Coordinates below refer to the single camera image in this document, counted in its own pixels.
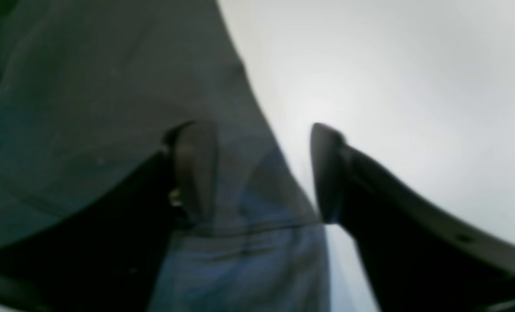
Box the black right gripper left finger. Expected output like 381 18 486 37
0 121 218 312

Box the grey T-shirt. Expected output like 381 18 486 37
0 0 330 312

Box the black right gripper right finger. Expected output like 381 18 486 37
310 123 515 312

